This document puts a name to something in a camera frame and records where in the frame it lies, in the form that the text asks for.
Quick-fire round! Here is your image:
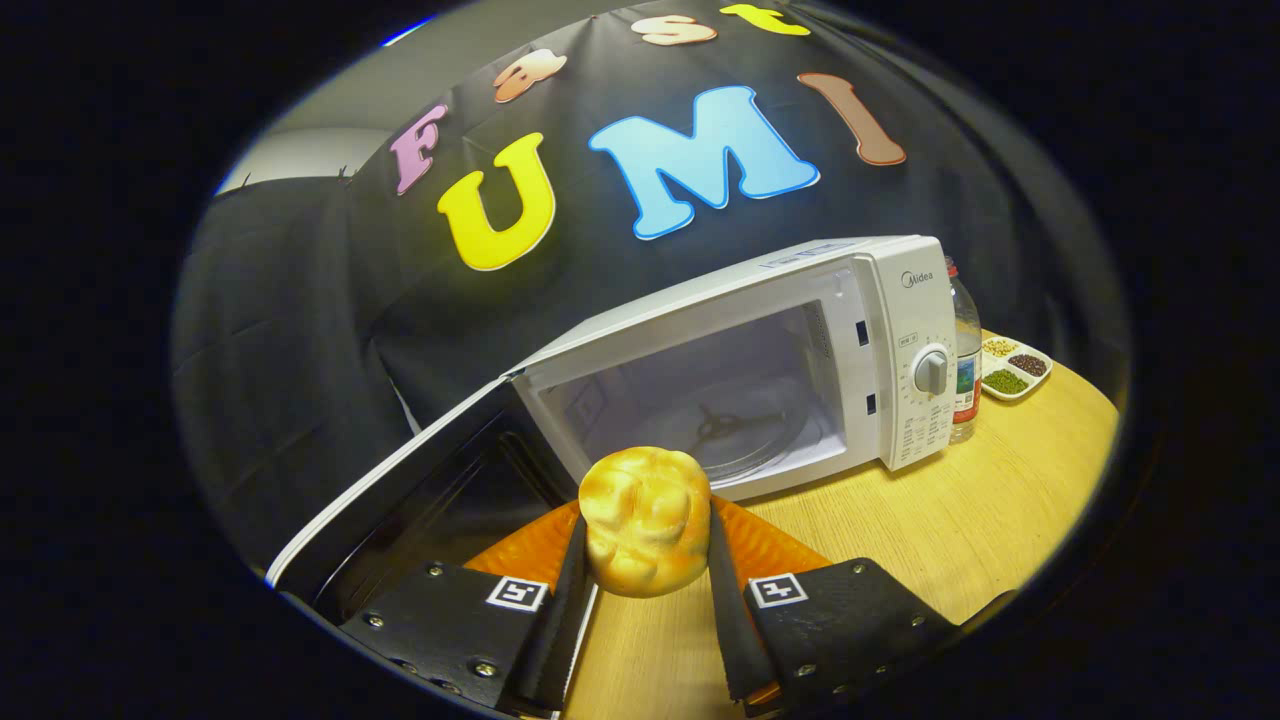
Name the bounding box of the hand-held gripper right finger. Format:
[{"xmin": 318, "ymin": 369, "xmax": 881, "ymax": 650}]
[{"xmin": 705, "ymin": 495, "xmax": 961, "ymax": 716}]

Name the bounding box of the white microwave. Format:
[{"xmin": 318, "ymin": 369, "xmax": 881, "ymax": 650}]
[{"xmin": 265, "ymin": 235, "xmax": 959, "ymax": 626}]

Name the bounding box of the glass turntable plate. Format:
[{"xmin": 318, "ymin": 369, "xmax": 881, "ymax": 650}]
[{"xmin": 640, "ymin": 400, "xmax": 816, "ymax": 486}]

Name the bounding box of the white divided dish of beans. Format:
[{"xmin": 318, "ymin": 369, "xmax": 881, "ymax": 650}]
[{"xmin": 980, "ymin": 336, "xmax": 1054, "ymax": 403}]

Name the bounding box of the clear plastic bottle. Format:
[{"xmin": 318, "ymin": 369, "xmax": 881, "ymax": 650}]
[{"xmin": 945, "ymin": 256, "xmax": 983, "ymax": 445}]

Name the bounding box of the golden bread roll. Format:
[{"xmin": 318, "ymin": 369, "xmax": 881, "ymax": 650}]
[{"xmin": 578, "ymin": 446, "xmax": 713, "ymax": 599}]

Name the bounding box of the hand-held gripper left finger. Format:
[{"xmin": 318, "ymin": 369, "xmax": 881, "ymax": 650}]
[{"xmin": 340, "ymin": 500, "xmax": 601, "ymax": 716}]

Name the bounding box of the black backdrop cloth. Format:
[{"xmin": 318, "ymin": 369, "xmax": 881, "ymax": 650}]
[{"xmin": 172, "ymin": 0, "xmax": 1131, "ymax": 581}]

